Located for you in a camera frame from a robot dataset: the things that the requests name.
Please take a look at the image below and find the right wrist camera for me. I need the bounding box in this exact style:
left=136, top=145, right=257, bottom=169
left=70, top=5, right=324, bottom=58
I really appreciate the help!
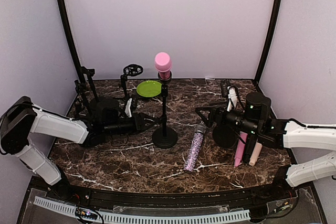
left=220, top=80, right=238, bottom=112

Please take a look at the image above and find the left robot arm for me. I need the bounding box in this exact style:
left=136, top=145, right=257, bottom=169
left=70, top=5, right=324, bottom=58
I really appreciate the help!
left=1, top=96, right=161, bottom=201

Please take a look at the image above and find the pink microphone front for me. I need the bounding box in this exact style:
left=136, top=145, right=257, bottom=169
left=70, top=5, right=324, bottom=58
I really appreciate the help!
left=154, top=52, right=172, bottom=80

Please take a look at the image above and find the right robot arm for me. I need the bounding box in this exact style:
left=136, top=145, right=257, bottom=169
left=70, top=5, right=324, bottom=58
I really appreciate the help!
left=195, top=92, right=335, bottom=200

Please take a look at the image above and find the pink microphone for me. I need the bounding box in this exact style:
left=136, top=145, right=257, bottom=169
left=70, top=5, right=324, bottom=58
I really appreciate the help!
left=154, top=52, right=172, bottom=80
left=234, top=132, right=247, bottom=167

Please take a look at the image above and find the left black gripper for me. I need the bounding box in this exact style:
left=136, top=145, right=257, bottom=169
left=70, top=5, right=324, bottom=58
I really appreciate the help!
left=104, top=112, right=158, bottom=136

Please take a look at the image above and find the black round-base mic stand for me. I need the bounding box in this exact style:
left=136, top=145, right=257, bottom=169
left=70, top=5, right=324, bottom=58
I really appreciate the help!
left=80, top=67, right=100, bottom=103

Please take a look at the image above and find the black tripod mic stand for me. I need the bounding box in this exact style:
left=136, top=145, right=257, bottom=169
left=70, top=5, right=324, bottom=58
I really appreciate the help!
left=120, top=63, right=144, bottom=101

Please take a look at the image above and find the right black frame post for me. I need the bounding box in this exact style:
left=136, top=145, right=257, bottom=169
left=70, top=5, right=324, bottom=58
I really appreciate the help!
left=254, top=0, right=281, bottom=86

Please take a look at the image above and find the purple glitter microphone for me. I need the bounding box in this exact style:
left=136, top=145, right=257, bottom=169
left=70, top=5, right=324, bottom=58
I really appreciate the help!
left=184, top=124, right=206, bottom=172

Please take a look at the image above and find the green plate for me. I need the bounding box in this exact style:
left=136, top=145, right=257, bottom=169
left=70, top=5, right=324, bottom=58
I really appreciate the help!
left=136, top=80, right=162, bottom=98

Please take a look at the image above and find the black microphone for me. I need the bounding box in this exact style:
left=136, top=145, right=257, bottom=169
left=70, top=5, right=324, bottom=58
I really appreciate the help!
left=242, top=134, right=257, bottom=164

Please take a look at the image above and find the left black frame post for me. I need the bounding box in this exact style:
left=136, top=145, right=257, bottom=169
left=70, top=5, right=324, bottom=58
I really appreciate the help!
left=57, top=0, right=85, bottom=83

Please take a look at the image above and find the black frame post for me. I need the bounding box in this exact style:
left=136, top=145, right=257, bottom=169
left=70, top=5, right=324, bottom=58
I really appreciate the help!
left=57, top=0, right=85, bottom=83
left=254, top=0, right=281, bottom=86

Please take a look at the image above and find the white cable duct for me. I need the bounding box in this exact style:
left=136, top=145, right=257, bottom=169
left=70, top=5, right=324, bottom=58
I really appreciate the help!
left=33, top=196, right=251, bottom=223

